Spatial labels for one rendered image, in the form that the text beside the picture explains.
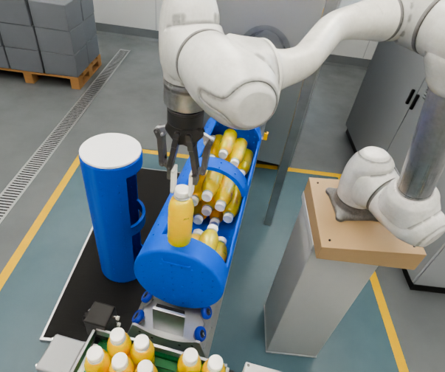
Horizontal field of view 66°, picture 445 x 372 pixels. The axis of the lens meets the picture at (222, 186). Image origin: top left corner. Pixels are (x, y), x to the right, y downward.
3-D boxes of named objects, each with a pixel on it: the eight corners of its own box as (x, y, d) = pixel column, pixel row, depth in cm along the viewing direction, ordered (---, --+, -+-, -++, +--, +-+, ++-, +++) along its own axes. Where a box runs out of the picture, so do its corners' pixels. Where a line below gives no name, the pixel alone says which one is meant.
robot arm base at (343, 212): (362, 182, 149) (367, 173, 145) (381, 221, 133) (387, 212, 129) (322, 183, 148) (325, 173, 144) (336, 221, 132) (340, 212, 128)
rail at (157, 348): (226, 367, 99) (227, 364, 98) (225, 370, 99) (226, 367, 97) (97, 331, 103) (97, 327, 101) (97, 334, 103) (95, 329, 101)
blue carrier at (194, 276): (257, 162, 176) (265, 113, 158) (221, 317, 110) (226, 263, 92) (204, 153, 180) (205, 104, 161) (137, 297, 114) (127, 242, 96)
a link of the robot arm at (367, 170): (358, 177, 143) (376, 133, 128) (390, 206, 132) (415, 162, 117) (327, 187, 138) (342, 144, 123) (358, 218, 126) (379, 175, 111)
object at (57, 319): (181, 184, 301) (181, 172, 291) (140, 362, 187) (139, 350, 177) (122, 178, 299) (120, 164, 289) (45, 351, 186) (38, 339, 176)
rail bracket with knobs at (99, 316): (124, 323, 111) (121, 307, 104) (114, 345, 106) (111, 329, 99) (95, 316, 112) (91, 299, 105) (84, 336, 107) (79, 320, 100)
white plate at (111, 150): (84, 172, 144) (85, 174, 145) (148, 160, 155) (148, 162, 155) (74, 137, 162) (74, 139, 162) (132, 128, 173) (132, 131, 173)
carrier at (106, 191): (106, 289, 201) (153, 274, 212) (84, 175, 144) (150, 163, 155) (97, 253, 220) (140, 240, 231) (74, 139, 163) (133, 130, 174)
